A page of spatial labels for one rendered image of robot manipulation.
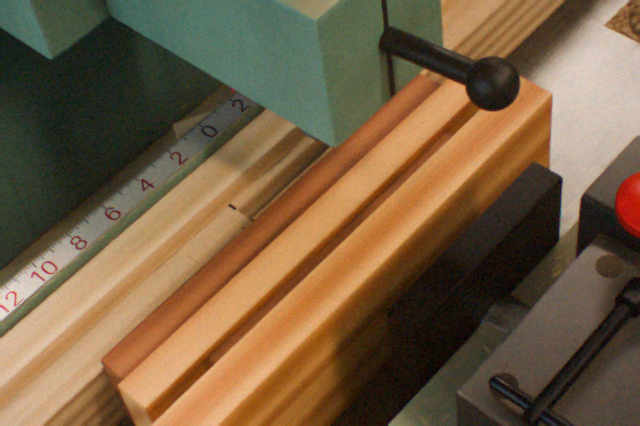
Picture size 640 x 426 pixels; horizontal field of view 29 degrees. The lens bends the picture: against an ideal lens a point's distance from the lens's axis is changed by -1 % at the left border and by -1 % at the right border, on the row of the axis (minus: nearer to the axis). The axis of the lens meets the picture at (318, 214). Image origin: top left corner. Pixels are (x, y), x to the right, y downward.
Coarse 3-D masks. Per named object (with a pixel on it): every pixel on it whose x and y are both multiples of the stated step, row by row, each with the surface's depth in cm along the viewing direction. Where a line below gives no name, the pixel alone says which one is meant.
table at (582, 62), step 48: (576, 0) 67; (624, 0) 66; (528, 48) 65; (576, 48) 64; (624, 48) 64; (576, 96) 62; (624, 96) 62; (576, 144) 60; (624, 144) 60; (576, 192) 58; (384, 384) 53
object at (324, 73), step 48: (144, 0) 51; (192, 0) 48; (240, 0) 46; (288, 0) 44; (336, 0) 44; (384, 0) 45; (432, 0) 48; (192, 48) 51; (240, 48) 48; (288, 48) 45; (336, 48) 45; (288, 96) 48; (336, 96) 46; (384, 96) 49; (336, 144) 48
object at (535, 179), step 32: (512, 192) 47; (544, 192) 46; (480, 224) 46; (512, 224) 46; (544, 224) 48; (448, 256) 45; (480, 256) 45; (512, 256) 47; (416, 288) 44; (448, 288) 44; (480, 288) 46; (512, 288) 48; (416, 320) 44; (448, 320) 45; (480, 320) 47; (512, 320) 47; (416, 352) 44; (448, 352) 47; (416, 384) 46
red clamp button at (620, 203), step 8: (632, 176) 43; (624, 184) 43; (632, 184) 43; (624, 192) 42; (632, 192) 42; (616, 200) 42; (624, 200) 42; (632, 200) 42; (616, 208) 42; (624, 208) 42; (632, 208) 42; (624, 216) 42; (632, 216) 42; (624, 224) 42; (632, 224) 42; (632, 232) 42
